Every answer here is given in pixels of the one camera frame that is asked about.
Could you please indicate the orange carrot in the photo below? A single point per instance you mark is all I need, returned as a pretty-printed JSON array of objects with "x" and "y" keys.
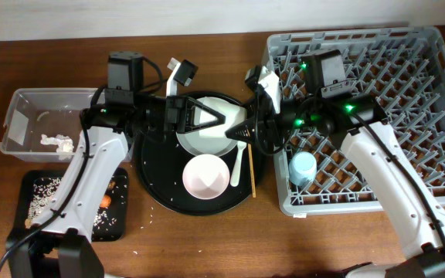
[{"x": 105, "y": 202}]

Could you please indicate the light blue cup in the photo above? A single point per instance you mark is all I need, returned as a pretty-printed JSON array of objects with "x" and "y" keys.
[{"x": 302, "y": 168}]

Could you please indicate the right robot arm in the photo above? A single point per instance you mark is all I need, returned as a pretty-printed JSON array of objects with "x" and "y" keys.
[{"x": 358, "y": 126}]

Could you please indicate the white plastic fork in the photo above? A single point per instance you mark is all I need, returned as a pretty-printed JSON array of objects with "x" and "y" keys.
[{"x": 235, "y": 176}]

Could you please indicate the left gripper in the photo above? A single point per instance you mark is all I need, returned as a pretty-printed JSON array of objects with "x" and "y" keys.
[{"x": 177, "y": 115}]

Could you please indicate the brown food chunk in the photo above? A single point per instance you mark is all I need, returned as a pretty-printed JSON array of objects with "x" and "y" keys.
[{"x": 111, "y": 185}]

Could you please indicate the food scraps and rice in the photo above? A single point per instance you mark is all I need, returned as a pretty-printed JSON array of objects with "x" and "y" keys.
[{"x": 105, "y": 219}]

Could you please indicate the round black serving tray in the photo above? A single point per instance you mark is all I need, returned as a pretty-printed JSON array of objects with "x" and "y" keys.
[{"x": 159, "y": 167}]

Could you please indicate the pink bowl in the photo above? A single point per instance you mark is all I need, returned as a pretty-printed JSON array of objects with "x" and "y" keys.
[{"x": 206, "y": 176}]

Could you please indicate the white tissue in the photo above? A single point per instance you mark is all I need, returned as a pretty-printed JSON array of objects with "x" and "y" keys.
[{"x": 64, "y": 145}]

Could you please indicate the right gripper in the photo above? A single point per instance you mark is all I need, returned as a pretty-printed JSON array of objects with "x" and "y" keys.
[{"x": 263, "y": 129}]

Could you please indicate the wooden chopstick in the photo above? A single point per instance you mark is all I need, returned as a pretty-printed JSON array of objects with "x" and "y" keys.
[{"x": 251, "y": 167}]

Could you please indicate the grey dishwasher rack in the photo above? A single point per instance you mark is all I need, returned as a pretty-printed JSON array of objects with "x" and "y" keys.
[{"x": 404, "y": 69}]

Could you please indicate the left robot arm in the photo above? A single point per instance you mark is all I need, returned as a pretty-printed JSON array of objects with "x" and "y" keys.
[{"x": 59, "y": 241}]

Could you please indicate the clear plastic bin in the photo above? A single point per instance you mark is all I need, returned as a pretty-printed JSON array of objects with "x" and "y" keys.
[{"x": 34, "y": 112}]

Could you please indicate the grey plate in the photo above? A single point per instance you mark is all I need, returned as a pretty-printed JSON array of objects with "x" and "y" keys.
[{"x": 213, "y": 140}]

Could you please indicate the black rectangular tray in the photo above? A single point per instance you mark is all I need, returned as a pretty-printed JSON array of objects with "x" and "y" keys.
[{"x": 25, "y": 197}]

